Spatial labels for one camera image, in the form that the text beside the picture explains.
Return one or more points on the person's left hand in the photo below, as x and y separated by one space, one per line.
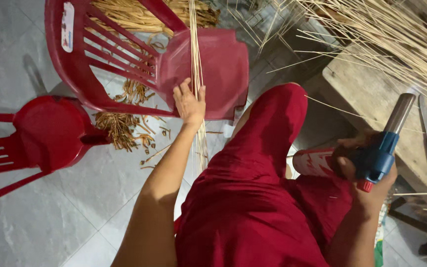
188 107

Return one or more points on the person's right hand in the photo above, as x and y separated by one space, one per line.
378 189

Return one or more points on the person's right fingers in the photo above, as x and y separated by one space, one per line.
343 163

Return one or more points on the blue gas torch with canister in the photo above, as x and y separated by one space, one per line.
374 157

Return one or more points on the bundle of thin bamboo sticks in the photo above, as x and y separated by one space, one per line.
197 48

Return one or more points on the wooden bench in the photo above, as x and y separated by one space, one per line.
361 92

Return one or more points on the green and white bag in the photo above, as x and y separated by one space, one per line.
381 237

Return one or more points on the person's red garment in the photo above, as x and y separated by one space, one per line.
258 200

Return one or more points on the heap of long bamboo sticks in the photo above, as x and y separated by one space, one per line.
380 33

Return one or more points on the red plastic chair with sticker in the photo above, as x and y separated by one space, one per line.
213 70

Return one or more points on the pile of brown bamboo scraps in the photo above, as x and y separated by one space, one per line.
119 128

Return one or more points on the heap of flat bamboo strips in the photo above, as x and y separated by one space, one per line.
139 15

